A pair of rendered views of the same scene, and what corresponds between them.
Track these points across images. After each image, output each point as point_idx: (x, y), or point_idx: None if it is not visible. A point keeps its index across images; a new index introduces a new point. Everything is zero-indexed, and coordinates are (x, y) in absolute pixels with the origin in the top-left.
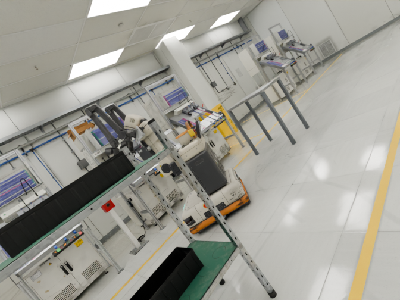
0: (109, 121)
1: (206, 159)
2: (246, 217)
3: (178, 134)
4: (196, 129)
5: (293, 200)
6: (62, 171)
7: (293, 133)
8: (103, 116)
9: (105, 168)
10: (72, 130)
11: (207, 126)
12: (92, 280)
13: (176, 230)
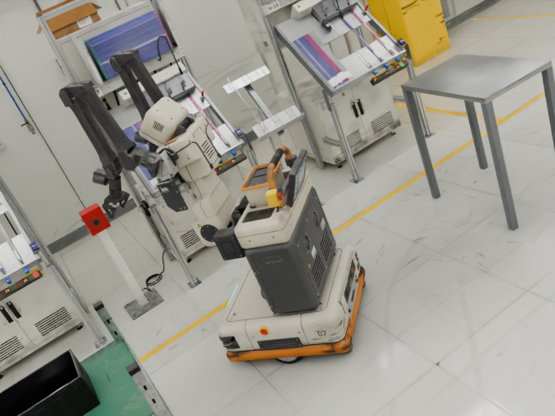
0: (107, 127)
1: (288, 260)
2: (328, 387)
3: (287, 68)
4: (287, 186)
5: (415, 412)
6: (25, 73)
7: (533, 186)
8: (97, 114)
9: (45, 409)
10: (45, 33)
11: (355, 78)
12: (52, 338)
13: (214, 311)
